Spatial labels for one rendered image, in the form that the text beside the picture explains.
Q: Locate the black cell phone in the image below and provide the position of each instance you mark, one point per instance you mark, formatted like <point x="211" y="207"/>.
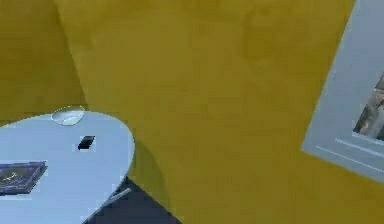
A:
<point x="86" y="142"/>

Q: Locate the clear glass bowl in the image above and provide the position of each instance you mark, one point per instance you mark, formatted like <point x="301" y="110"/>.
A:
<point x="68" y="115"/>

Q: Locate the pale blue round table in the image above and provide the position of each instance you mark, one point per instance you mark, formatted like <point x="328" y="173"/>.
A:
<point x="66" y="173"/>

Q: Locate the dark purple book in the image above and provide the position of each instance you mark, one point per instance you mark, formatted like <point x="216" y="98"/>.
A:
<point x="20" y="177"/>

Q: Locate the grey framed wall picture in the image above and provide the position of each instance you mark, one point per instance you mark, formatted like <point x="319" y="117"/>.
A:
<point x="350" y="110"/>

